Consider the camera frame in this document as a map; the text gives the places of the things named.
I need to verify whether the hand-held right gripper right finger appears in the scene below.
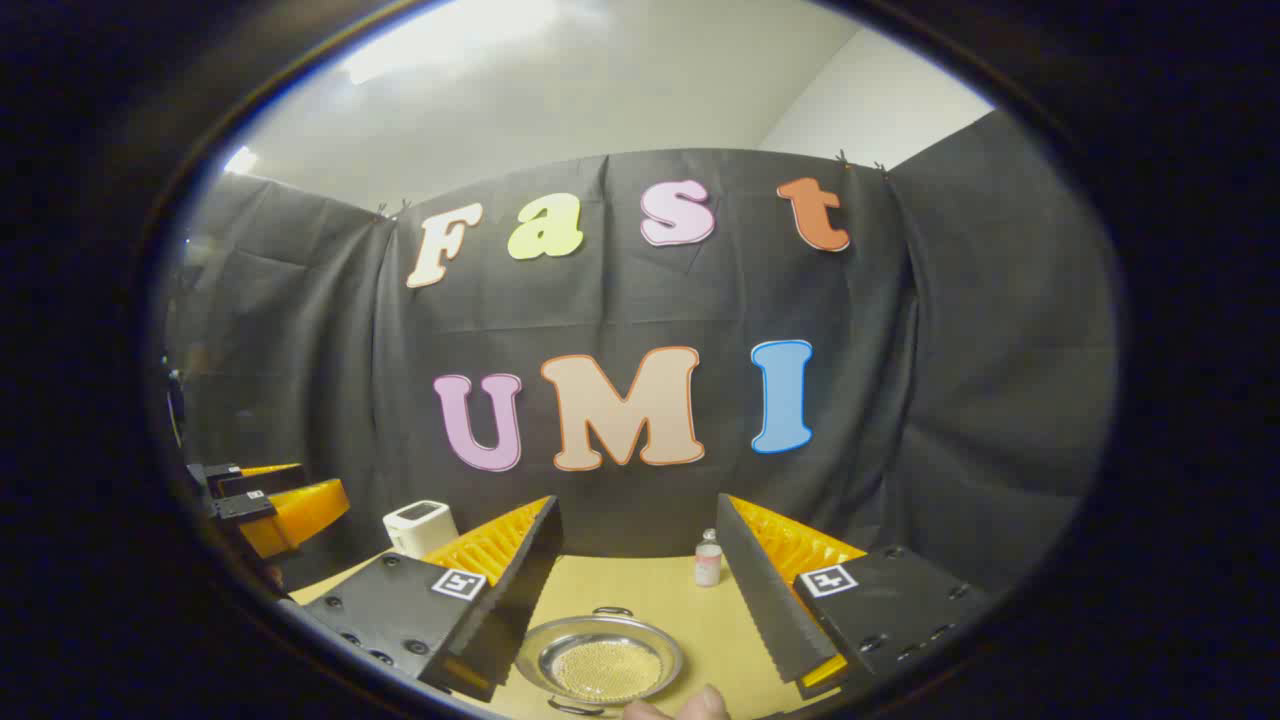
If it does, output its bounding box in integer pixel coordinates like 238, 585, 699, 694
716, 493, 991, 701

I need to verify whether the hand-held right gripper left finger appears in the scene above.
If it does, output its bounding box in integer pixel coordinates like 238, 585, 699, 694
300, 495, 563, 703

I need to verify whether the steel pot with black handles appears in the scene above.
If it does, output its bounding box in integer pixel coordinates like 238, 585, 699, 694
515, 605, 686, 717

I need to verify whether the white toaster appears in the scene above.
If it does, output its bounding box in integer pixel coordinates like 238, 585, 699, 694
383, 500, 459, 560

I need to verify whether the pile of pale yellow beads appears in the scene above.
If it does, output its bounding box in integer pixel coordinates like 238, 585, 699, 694
553, 638, 664, 703

